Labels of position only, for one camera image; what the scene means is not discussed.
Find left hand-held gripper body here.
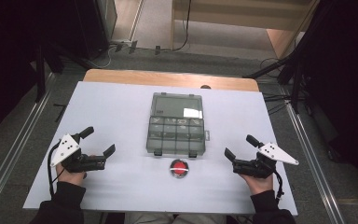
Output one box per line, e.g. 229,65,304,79
49,133,107,174

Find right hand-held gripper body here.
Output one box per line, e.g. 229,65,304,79
232,142,300,179

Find red round tin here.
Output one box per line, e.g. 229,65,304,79
169,159,190,179

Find clear plastic compartment box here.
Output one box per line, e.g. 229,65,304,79
145,91,211,158

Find person's left hand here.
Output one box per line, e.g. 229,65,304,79
55,163,88,188

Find person's right hand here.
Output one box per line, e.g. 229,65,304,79
239,173,275,196

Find white table board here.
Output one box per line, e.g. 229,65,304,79
22,81,298,217

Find black metal stand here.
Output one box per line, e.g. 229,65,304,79
241,52,311,115
34,43,64,104

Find person's legs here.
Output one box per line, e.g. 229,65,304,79
124,212,227,224

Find wooden table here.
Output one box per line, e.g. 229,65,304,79
83,68,260,92

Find dark curtain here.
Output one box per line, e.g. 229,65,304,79
292,0,358,199
0,0,85,146

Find black cabinet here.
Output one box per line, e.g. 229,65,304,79
74,0,118,61

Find beige wooden furniture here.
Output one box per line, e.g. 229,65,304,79
171,0,320,59

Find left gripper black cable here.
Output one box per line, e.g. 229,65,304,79
47,140,65,199

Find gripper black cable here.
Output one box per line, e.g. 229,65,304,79
273,170,285,206
47,140,65,199

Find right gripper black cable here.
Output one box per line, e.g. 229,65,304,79
273,170,285,206

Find metal floor rail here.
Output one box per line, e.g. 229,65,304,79
0,73,57,216
278,85,348,224

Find black floor cables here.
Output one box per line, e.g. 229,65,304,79
262,92,293,115

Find white floor cable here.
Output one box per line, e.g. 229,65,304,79
87,46,113,69

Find black hanging cable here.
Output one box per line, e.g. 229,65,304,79
159,0,193,53

